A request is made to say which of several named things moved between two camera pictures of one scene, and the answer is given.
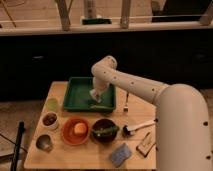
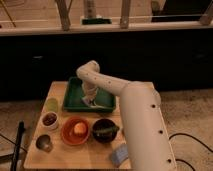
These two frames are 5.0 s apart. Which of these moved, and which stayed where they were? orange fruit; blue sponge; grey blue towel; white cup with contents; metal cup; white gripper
Moved: grey blue towel; white gripper
Stayed: white cup with contents; blue sponge; orange fruit; metal cup
